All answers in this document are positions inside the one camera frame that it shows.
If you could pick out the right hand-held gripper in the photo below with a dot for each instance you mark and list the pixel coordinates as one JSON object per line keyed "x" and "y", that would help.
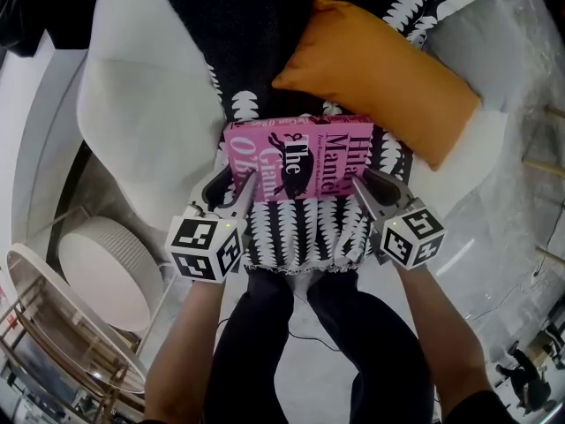
{"x": 410, "y": 236}

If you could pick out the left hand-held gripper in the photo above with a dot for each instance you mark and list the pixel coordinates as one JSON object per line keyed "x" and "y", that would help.
{"x": 198, "y": 245}

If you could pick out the pink paperback book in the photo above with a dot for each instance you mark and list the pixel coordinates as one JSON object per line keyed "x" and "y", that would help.
{"x": 247, "y": 148}

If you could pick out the white armchair seat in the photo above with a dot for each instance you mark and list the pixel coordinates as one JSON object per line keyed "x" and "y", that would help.
{"x": 132, "y": 104}

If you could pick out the person's right forearm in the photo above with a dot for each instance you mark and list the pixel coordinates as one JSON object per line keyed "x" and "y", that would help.
{"x": 441, "y": 338}

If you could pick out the person's left forearm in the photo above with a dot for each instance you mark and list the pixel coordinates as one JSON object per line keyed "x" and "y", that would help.
{"x": 185, "y": 347}

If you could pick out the orange cushion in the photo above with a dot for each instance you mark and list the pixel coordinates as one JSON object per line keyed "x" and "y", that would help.
{"x": 375, "y": 73}

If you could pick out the white ribbed round side table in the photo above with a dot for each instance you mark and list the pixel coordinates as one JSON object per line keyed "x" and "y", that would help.
{"x": 106, "y": 272}

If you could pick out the person's legs in black trousers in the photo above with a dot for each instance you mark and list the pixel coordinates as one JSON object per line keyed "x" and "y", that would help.
{"x": 375, "y": 360}

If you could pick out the black throw white leaf pattern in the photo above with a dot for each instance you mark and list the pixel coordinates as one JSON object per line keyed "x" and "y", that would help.
{"x": 247, "y": 24}

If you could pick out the wooden rod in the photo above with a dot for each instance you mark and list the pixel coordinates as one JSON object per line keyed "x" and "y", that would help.
{"x": 552, "y": 255}
{"x": 555, "y": 111}

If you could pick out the black fabric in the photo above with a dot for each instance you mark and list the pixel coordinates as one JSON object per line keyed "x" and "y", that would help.
{"x": 44, "y": 2}

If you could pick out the round glass table gold frame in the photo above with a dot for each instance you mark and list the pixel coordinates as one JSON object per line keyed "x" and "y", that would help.
{"x": 57, "y": 320}

